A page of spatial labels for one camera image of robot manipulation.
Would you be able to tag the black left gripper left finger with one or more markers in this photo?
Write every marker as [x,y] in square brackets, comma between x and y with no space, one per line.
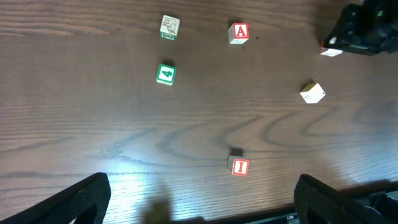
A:
[84,202]

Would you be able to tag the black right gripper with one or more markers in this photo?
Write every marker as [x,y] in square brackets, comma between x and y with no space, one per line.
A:
[367,29]

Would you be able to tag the plain engraved wooden block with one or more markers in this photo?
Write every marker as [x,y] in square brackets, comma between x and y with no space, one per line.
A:
[329,52]

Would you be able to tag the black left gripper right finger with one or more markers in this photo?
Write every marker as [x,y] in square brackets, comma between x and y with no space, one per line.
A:
[316,202]

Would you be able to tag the tilted wooden block red dot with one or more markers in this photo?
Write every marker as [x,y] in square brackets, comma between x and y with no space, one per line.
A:
[312,93]

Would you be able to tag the red letter I wooden block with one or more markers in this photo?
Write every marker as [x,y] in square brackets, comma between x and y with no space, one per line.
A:
[238,165]

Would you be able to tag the green-edged animal picture wooden block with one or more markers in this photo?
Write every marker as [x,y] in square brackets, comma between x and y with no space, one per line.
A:
[169,27]

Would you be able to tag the green number 4 wooden block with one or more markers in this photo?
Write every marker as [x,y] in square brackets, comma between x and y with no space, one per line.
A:
[166,74]

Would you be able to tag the red letter A wooden block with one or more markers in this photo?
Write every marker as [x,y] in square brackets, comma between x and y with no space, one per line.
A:
[238,33]

